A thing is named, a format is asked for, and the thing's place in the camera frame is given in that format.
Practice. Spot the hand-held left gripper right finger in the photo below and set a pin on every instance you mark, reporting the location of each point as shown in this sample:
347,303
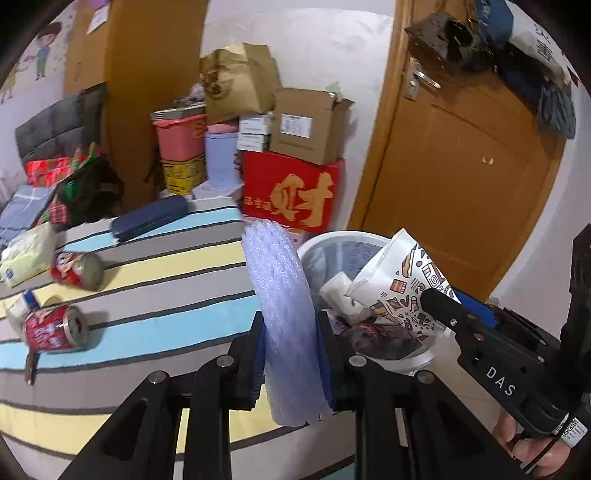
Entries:
327,374

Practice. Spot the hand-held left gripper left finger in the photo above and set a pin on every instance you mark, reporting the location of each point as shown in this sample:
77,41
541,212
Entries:
251,378

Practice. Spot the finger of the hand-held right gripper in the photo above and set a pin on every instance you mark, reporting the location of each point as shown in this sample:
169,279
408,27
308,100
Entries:
475,308
443,304

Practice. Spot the printed white paper bag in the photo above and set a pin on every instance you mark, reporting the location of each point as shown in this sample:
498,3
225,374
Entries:
406,277

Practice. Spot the dark plastic wrapper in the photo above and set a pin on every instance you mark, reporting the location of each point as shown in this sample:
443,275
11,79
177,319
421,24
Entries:
383,344

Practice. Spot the bubble wrap piece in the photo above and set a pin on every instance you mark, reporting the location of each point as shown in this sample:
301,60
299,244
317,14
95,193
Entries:
281,300

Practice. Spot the white bin with plastic liner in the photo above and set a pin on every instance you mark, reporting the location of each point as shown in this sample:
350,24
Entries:
332,256

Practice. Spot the person's right hand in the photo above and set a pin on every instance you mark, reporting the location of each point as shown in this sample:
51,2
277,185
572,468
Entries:
519,441

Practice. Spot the wooden door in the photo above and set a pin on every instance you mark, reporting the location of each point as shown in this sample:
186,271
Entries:
461,184

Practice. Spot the striped table cloth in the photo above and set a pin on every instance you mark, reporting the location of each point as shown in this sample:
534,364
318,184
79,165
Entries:
152,295

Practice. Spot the red box with gold print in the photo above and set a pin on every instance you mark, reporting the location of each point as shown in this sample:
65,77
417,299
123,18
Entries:
291,194

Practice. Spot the white storage box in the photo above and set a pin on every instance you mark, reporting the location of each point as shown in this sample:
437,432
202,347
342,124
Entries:
217,191

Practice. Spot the dark blue case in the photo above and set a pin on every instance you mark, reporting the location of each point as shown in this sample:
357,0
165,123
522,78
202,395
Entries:
147,217

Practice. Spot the red drink can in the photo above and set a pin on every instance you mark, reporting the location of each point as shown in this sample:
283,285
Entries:
53,328
76,271

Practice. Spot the yellow printed box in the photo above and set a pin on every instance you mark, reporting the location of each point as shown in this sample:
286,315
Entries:
184,175

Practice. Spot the dark blue garment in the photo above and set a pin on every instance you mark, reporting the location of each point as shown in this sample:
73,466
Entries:
549,101

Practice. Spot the lavender plastic container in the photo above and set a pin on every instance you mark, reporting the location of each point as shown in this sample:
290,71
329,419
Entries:
221,159

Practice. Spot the thin brown stick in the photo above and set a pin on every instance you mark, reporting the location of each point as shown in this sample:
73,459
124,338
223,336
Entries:
30,367

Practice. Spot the brown cardboard box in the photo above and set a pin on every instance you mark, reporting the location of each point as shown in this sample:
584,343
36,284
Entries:
304,129

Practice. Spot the small white box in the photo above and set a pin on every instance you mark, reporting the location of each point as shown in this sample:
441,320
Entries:
253,142
255,123

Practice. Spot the small white bottle blue cap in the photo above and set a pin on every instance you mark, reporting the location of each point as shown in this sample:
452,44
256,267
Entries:
25,302

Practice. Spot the dark bag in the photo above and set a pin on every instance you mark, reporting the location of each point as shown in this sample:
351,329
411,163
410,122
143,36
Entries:
92,189

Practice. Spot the pink plastic bin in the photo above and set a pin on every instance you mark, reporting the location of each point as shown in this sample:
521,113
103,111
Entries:
178,138

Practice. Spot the pink folded cloth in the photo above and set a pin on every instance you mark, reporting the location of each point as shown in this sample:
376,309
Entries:
222,128

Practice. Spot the yellow-green tissue pack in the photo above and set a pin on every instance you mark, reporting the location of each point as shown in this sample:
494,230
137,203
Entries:
27,254

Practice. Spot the brown patterned handbag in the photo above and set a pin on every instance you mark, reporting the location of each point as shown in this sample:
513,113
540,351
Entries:
443,39

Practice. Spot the white printed hanging bag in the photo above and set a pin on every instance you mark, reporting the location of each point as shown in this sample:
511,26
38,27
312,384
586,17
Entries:
540,41

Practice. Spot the flat patterned box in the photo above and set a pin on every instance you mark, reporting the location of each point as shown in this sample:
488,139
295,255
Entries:
178,113

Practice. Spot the blue plaid folded cloth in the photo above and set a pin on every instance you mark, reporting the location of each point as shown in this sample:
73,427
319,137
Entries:
23,207

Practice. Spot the red plaid cloth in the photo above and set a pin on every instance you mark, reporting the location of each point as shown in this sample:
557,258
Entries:
51,167

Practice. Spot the brown paper gift bag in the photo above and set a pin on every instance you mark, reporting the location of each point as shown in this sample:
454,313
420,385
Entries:
240,78

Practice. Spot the grey quilted cushion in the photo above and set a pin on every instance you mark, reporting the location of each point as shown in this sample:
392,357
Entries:
60,120

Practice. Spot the wooden wardrobe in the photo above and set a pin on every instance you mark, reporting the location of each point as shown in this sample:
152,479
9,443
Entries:
147,60

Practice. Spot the paper label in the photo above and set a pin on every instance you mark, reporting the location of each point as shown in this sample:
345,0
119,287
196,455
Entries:
97,19

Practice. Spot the cartoon couple wall sticker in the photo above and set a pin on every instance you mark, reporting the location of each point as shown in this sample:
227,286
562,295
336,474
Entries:
41,50

